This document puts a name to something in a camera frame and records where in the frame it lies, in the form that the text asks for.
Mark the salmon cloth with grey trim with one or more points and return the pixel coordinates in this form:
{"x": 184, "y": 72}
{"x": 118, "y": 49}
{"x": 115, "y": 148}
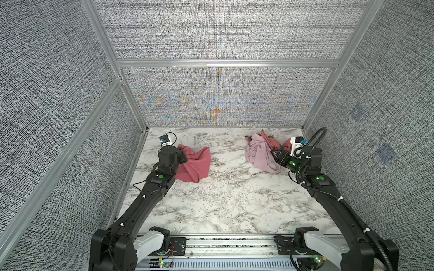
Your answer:
{"x": 274, "y": 144}

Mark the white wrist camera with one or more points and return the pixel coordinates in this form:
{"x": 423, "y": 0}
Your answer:
{"x": 297, "y": 144}
{"x": 165, "y": 140}

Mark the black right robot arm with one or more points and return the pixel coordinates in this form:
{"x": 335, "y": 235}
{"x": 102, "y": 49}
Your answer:
{"x": 342, "y": 216}

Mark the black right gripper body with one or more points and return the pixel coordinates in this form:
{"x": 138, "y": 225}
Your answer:
{"x": 286, "y": 160}

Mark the dark pink cloth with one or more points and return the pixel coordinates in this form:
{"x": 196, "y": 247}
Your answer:
{"x": 197, "y": 166}

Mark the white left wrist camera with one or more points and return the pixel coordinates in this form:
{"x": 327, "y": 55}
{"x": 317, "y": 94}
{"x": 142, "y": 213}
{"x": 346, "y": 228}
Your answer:
{"x": 165, "y": 140}

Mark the light pink cloth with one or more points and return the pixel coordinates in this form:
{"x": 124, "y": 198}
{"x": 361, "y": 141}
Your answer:
{"x": 258, "y": 153}

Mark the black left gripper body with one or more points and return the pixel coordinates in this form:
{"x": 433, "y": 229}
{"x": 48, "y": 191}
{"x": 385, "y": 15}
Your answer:
{"x": 181, "y": 158}

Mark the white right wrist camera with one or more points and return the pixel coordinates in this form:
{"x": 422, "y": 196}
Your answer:
{"x": 297, "y": 144}

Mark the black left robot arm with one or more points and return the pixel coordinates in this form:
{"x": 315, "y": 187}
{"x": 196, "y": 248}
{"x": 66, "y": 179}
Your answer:
{"x": 113, "y": 249}

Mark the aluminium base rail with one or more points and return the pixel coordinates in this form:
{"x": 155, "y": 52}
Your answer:
{"x": 306, "y": 250}

